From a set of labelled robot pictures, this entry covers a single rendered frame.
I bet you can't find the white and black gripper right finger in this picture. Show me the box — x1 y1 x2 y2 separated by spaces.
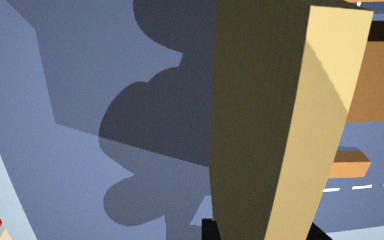
306 222 333 240

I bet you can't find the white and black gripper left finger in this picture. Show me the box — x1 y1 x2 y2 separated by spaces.
202 219 221 240

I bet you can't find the dark navy floor mat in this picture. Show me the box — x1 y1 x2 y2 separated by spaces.
0 0 384 240

